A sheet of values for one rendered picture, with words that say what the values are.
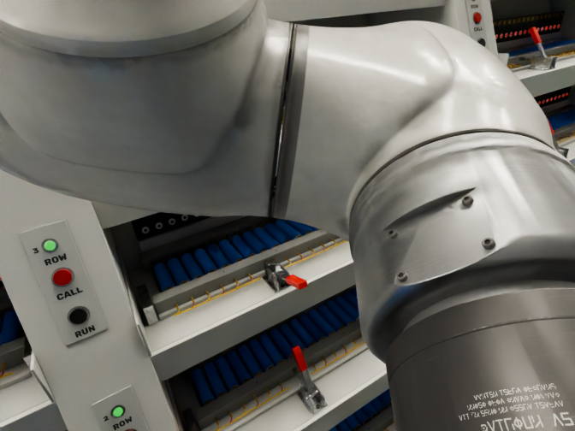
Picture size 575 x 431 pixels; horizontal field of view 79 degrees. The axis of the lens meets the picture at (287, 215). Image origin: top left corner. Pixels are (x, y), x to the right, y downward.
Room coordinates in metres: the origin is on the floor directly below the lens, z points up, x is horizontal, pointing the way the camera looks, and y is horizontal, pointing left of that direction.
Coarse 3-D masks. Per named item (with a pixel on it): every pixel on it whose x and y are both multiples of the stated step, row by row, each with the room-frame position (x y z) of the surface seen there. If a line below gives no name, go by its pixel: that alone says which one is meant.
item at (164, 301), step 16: (304, 240) 0.51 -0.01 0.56; (320, 240) 0.52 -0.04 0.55; (256, 256) 0.49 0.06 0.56; (272, 256) 0.48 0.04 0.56; (288, 256) 0.50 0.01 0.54; (224, 272) 0.46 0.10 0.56; (240, 272) 0.47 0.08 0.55; (256, 272) 0.48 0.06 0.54; (176, 288) 0.44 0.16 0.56; (192, 288) 0.44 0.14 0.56; (208, 288) 0.45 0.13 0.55; (160, 304) 0.42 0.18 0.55; (176, 304) 0.43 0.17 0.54
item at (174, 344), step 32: (192, 224) 0.57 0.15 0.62; (320, 256) 0.51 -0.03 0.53; (128, 288) 0.41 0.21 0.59; (256, 288) 0.45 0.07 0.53; (288, 288) 0.45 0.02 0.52; (320, 288) 0.47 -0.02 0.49; (192, 320) 0.41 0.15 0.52; (224, 320) 0.41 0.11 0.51; (256, 320) 0.43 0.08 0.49; (160, 352) 0.37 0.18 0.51; (192, 352) 0.39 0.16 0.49
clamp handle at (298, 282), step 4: (276, 268) 0.45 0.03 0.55; (280, 268) 0.45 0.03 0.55; (276, 272) 0.45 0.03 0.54; (280, 272) 0.45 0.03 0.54; (284, 272) 0.44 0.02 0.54; (280, 276) 0.43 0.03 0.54; (284, 276) 0.43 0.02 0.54; (288, 276) 0.42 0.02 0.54; (292, 276) 0.41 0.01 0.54; (296, 276) 0.41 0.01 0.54; (288, 280) 0.41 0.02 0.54; (292, 280) 0.40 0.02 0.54; (296, 280) 0.40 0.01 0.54; (300, 280) 0.39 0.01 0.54; (304, 280) 0.39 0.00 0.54; (292, 284) 0.40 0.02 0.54; (296, 284) 0.39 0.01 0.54; (300, 284) 0.39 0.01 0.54; (304, 284) 0.39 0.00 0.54; (300, 288) 0.39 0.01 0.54
